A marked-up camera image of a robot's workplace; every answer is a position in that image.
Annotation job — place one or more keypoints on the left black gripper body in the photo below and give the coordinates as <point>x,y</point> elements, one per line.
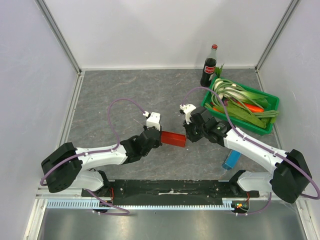
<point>145,152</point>

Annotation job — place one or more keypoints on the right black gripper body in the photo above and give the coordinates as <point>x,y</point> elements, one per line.
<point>189,132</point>

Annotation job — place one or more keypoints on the red paper box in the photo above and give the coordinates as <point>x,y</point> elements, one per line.
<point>174,139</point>

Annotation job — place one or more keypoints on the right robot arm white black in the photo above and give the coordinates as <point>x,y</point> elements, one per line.
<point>286,173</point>

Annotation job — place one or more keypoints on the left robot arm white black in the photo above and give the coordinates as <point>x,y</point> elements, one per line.
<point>70,167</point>

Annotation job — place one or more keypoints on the blue rectangular box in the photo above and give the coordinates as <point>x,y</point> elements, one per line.
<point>231,160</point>

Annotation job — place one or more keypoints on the leek with green leaves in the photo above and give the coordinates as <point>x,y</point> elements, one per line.
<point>228,89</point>

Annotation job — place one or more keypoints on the green plastic crate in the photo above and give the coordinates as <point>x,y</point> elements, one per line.
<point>238,116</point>

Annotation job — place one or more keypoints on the orange carrot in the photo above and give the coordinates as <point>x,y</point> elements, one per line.
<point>250,107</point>

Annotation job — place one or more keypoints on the cola glass bottle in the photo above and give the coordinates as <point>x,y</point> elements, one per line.
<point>209,67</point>

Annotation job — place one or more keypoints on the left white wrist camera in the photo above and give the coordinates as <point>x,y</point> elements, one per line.
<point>153,120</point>

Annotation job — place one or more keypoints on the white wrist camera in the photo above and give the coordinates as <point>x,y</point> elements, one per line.
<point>153,120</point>
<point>187,109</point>

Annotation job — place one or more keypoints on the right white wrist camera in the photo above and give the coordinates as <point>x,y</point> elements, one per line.
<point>187,109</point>

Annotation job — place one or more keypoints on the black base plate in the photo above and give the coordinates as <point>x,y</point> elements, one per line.
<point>164,192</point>

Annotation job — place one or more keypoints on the light blue slotted cable duct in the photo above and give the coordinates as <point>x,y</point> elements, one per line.
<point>96,205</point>

